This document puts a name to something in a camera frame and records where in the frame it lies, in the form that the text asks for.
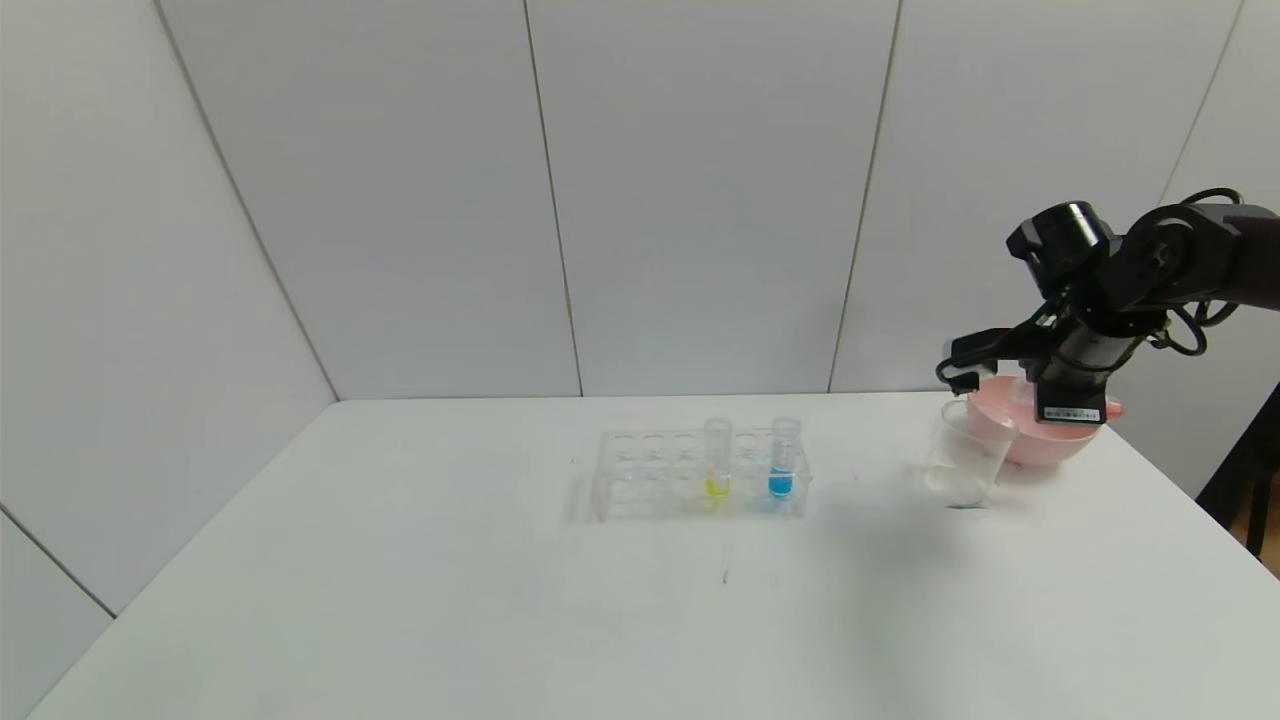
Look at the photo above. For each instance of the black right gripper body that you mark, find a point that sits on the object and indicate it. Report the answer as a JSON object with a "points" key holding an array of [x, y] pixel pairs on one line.
{"points": [[1071, 407]]}

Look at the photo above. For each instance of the yellow pigment test tube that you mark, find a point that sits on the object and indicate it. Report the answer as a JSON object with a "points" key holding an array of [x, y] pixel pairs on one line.
{"points": [[717, 487]]}

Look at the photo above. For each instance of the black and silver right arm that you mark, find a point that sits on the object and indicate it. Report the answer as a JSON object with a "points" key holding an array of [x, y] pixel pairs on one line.
{"points": [[1160, 260]]}

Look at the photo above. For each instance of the clear glass beaker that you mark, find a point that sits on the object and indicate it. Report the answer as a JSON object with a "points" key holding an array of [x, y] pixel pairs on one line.
{"points": [[958, 475]]}

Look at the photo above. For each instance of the blue pigment test tube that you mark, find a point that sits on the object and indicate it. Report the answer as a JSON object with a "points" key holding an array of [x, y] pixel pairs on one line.
{"points": [[780, 486]]}

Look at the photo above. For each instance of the clear acrylic test tube rack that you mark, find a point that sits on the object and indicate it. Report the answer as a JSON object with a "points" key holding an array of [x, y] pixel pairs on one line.
{"points": [[650, 492]]}

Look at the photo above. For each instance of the pink plastic bowl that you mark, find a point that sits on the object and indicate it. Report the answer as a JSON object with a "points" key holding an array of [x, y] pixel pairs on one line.
{"points": [[1030, 445]]}

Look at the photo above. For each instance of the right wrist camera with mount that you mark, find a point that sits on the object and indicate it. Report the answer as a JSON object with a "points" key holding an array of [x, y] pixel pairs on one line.
{"points": [[1000, 350]]}

